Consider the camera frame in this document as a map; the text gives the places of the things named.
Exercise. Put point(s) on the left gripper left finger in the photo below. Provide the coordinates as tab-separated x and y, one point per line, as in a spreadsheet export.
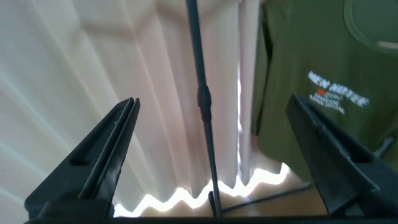
68	183

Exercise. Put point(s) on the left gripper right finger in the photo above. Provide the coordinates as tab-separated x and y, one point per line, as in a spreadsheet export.
339	174

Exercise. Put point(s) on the green garment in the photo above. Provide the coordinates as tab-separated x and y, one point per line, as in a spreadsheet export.
295	62

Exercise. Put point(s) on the black clothes rack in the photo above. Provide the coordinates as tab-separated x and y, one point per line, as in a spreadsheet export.
204	99

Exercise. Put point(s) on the beige curtain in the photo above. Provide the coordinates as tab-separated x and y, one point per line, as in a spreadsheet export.
77	77

